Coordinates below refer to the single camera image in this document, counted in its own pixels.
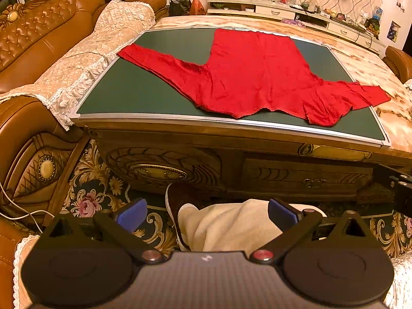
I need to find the white cable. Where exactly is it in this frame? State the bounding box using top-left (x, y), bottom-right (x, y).
top-left (0, 180), bottom-right (49, 222)

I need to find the red long-sleeve shirt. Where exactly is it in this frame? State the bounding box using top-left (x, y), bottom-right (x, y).
top-left (116, 28), bottom-right (391, 127)

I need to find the person's leg in cream trousers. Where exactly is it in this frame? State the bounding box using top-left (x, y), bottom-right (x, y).
top-left (177, 199), bottom-right (324, 253)

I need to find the green board with aluminium frame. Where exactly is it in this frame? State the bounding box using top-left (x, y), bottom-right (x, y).
top-left (71, 26), bottom-right (391, 149)

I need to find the brown leather sofa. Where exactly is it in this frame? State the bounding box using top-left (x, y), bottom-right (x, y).
top-left (0, 0), bottom-right (168, 229)

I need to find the brown leather armchair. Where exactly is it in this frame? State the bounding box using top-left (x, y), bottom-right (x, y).
top-left (383, 46), bottom-right (412, 82)

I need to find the white TV cabinet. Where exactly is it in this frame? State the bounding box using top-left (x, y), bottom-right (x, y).
top-left (206, 0), bottom-right (387, 55)

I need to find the purple plastic stool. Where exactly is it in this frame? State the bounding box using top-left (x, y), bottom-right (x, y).
top-left (281, 18), bottom-right (307, 28)

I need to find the cream lace sofa cover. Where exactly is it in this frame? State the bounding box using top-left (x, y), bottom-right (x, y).
top-left (0, 0), bottom-right (156, 131)
top-left (384, 253), bottom-right (412, 309)

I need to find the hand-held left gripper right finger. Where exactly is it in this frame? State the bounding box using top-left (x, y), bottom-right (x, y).
top-left (249, 198), bottom-right (372, 263)

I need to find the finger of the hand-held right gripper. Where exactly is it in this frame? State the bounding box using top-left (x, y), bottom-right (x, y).
top-left (373, 164), bottom-right (412, 200)

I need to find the small dark wall poster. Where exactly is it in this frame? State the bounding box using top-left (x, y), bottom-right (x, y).
top-left (387, 21), bottom-right (401, 41)

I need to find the black bag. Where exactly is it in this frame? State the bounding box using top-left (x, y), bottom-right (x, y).
top-left (169, 0), bottom-right (193, 16)

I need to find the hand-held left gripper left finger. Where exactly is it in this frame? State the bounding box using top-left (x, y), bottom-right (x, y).
top-left (42, 198), bottom-right (166, 263)

